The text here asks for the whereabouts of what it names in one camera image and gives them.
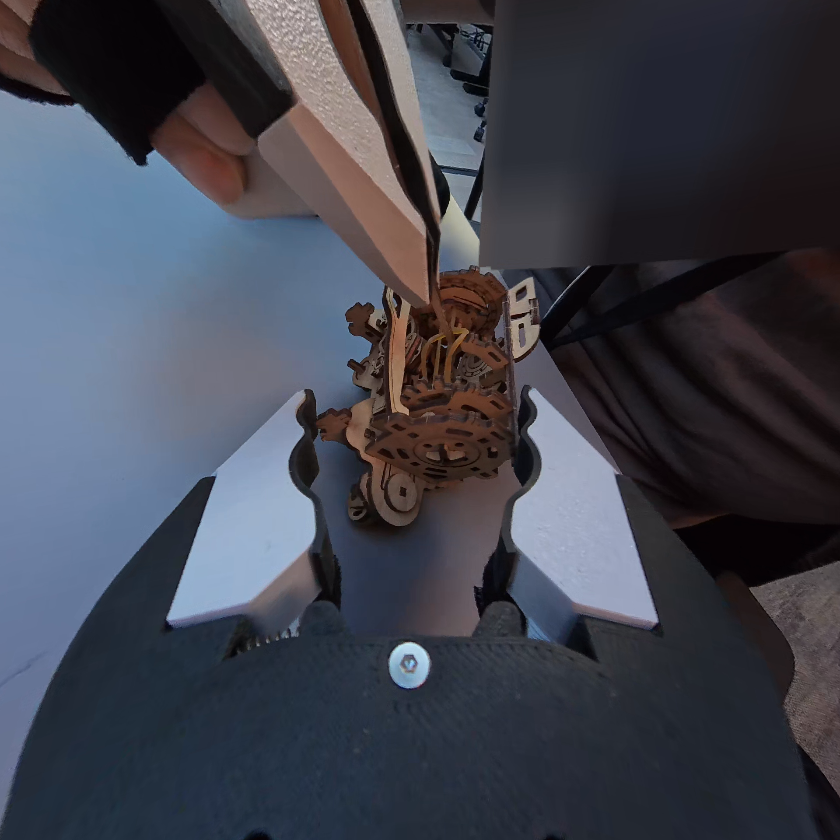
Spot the yellow rubber band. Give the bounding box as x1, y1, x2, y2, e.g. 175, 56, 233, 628
420, 328, 470, 388

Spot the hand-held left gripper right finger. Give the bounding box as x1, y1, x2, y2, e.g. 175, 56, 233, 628
476, 386, 660, 641

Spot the wooden mechanical model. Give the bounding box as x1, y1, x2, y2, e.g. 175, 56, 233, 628
317, 264, 542, 528

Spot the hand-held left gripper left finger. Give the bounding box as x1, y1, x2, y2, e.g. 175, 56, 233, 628
165, 388, 342, 630

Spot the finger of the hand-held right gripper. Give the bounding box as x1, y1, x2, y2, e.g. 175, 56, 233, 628
246, 0, 442, 308
364, 0, 443, 291

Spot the black webbing strap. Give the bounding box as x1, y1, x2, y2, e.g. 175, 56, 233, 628
539, 264, 621, 337
556, 251, 788, 347

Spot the person's right hand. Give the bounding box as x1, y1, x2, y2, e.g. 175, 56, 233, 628
0, 0, 256, 207

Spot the black office chair base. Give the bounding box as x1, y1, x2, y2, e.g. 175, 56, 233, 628
407, 23, 493, 142

